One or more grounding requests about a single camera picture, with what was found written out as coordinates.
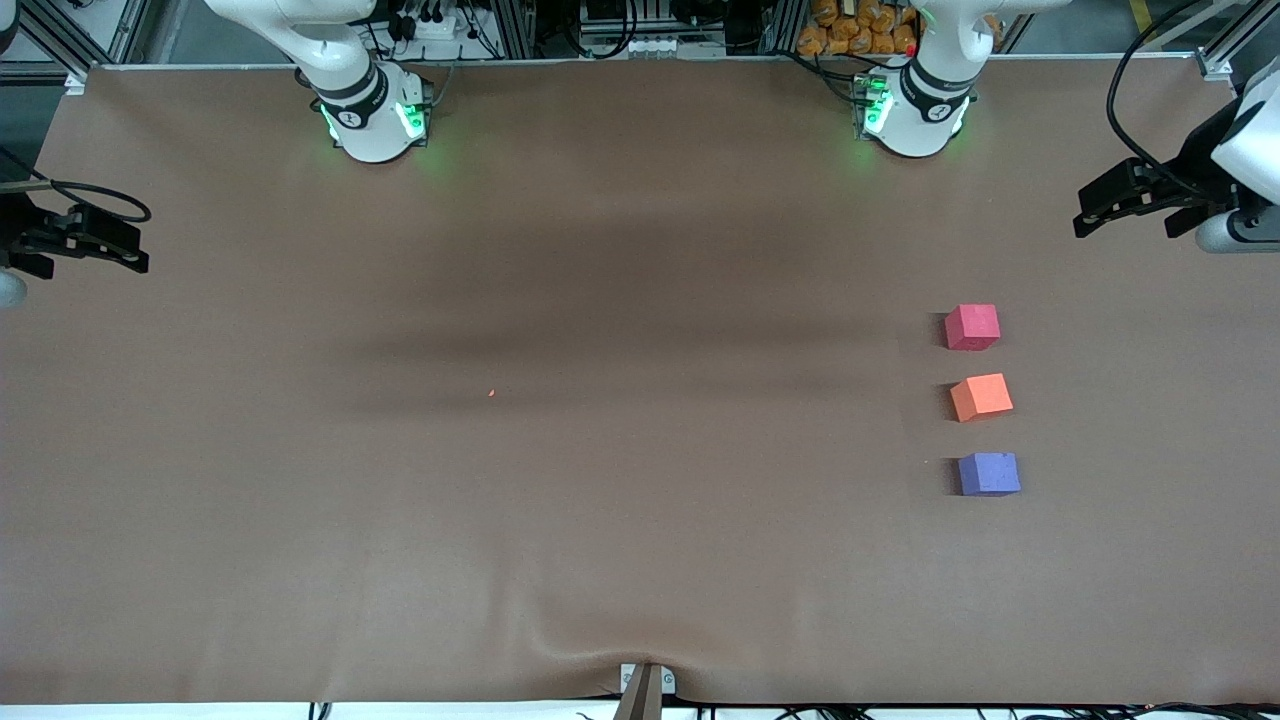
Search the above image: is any orange foam cube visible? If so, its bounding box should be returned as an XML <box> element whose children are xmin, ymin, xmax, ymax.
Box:
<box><xmin>950</xmin><ymin>373</ymin><xmax>1014</xmax><ymax>423</ymax></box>

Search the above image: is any purple foam cube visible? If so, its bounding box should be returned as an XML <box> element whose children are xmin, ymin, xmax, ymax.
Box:
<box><xmin>957</xmin><ymin>452</ymin><xmax>1023</xmax><ymax>497</ymax></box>

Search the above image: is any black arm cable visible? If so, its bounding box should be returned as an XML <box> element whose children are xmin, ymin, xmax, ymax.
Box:
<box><xmin>0</xmin><ymin>148</ymin><xmax>153</xmax><ymax>223</ymax></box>
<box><xmin>1104</xmin><ymin>0</ymin><xmax>1216</xmax><ymax>201</ymax></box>

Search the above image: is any red foam cube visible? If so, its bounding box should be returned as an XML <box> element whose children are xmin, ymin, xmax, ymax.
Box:
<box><xmin>944</xmin><ymin>304</ymin><xmax>1001</xmax><ymax>352</ymax></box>

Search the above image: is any brown table mat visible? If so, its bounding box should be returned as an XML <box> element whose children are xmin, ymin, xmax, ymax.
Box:
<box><xmin>0</xmin><ymin>55</ymin><xmax>1280</xmax><ymax>706</ymax></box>

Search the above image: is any tapered grey post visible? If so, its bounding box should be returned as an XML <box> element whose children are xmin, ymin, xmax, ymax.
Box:
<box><xmin>612</xmin><ymin>665</ymin><xmax>666</xmax><ymax>720</ymax></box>

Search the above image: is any metal clamp bracket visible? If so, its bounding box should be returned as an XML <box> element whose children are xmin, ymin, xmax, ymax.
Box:
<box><xmin>620</xmin><ymin>663</ymin><xmax>677</xmax><ymax>696</ymax></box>

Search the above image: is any white power strip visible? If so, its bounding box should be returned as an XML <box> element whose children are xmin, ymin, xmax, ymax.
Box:
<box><xmin>395</xmin><ymin>8</ymin><xmax>471</xmax><ymax>43</ymax></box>

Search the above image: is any aluminium frame profile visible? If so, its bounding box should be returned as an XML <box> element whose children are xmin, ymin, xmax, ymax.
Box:
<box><xmin>488</xmin><ymin>0</ymin><xmax>536</xmax><ymax>61</ymax></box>
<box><xmin>10</xmin><ymin>0</ymin><xmax>96</xmax><ymax>79</ymax></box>
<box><xmin>765</xmin><ymin>0</ymin><xmax>801</xmax><ymax>56</ymax></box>
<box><xmin>1195</xmin><ymin>0</ymin><xmax>1271</xmax><ymax>81</ymax></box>

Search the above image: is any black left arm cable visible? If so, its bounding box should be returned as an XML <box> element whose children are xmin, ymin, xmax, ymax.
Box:
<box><xmin>1104</xmin><ymin>0</ymin><xmax>1216</xmax><ymax>201</ymax></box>

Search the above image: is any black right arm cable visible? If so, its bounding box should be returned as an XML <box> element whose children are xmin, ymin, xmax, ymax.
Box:
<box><xmin>0</xmin><ymin>148</ymin><xmax>153</xmax><ymax>223</ymax></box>

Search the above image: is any pile of orange objects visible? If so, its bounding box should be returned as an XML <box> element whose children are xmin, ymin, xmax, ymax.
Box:
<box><xmin>797</xmin><ymin>0</ymin><xmax>919</xmax><ymax>58</ymax></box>

